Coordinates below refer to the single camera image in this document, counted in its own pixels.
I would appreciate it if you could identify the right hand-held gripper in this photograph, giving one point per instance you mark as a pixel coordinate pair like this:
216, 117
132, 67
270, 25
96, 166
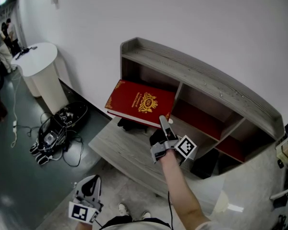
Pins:
162, 150

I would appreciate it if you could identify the red book with gold emblem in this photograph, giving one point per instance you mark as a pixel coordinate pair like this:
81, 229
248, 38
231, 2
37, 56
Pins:
139, 102

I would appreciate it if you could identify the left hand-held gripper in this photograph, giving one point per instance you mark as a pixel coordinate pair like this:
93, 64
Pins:
81, 211

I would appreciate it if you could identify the white power strip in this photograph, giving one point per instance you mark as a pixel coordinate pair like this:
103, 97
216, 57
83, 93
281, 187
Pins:
14, 126

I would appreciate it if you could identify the person's left forearm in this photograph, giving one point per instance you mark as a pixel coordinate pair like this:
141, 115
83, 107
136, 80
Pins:
82, 226

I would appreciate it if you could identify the white curved counter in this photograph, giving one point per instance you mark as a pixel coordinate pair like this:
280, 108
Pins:
43, 73

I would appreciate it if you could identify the white round sticker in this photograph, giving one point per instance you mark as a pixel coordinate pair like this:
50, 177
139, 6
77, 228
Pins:
170, 121

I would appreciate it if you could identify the black and white floor devices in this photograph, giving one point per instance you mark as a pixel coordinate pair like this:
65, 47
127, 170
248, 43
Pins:
39, 152

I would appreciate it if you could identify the white trash bin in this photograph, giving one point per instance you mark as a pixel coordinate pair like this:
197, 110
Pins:
222, 201

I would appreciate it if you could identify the person's clothing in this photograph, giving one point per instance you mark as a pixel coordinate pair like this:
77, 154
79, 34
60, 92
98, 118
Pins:
139, 224

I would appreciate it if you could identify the grey wooden desk with hutch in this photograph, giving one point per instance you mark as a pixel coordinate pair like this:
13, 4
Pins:
206, 75

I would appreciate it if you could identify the black cloth bag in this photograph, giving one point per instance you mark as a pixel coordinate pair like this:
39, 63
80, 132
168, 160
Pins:
132, 124

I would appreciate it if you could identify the person's right forearm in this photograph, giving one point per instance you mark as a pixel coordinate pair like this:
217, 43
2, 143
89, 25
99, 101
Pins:
182, 193

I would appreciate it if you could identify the black box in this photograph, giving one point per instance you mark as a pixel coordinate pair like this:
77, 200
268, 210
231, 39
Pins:
205, 164

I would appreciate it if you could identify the person's right shoe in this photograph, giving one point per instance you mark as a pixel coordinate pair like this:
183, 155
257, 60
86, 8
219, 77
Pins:
146, 215

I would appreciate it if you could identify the open black equipment case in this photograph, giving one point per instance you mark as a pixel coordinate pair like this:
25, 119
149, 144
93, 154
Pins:
67, 118

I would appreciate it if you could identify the black device on counter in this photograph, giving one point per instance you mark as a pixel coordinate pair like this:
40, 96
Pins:
25, 51

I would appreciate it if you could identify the wall junction box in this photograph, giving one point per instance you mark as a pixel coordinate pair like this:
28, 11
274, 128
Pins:
54, 0

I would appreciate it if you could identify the person's shoe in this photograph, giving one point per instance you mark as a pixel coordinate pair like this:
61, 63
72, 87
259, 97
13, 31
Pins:
123, 209
146, 215

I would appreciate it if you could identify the white paper scrap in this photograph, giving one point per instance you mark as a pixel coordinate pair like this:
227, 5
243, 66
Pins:
235, 208

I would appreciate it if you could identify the person's left shoe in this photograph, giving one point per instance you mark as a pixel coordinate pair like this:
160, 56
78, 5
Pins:
123, 209

